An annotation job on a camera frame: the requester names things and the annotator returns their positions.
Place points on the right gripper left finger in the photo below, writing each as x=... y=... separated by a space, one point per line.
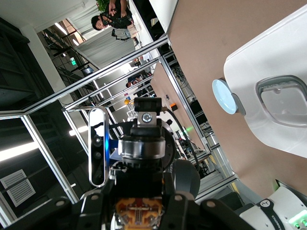
x=96 y=210

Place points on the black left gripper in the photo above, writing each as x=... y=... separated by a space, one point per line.
x=169 y=143

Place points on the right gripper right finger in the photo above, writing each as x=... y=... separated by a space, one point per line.
x=187 y=213

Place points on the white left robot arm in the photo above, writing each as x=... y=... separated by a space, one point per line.
x=187 y=179

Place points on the yellow ball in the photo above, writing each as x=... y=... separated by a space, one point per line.
x=127 y=102

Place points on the small orange box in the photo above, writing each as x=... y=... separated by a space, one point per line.
x=173 y=107

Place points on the seated person in background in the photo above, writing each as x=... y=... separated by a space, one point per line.
x=130 y=84

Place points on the grey curtain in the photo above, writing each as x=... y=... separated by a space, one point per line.
x=105 y=50

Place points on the light blue round plate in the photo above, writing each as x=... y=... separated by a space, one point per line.
x=223 y=95

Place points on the green exit sign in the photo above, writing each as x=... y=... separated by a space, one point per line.
x=73 y=61

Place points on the person in black clothes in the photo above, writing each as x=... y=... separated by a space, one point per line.
x=117 y=21

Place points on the white lunch box grey clips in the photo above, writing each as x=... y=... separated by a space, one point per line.
x=251 y=72

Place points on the green potted plant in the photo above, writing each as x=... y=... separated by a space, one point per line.
x=103 y=3

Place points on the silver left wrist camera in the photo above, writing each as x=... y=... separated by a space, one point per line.
x=97 y=167

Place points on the aluminium extrusion frame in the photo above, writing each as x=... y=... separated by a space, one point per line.
x=108 y=70

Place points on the blue camera mount bracket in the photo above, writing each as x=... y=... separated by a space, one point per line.
x=112 y=148

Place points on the white wall vent grille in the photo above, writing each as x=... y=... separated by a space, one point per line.
x=19 y=189

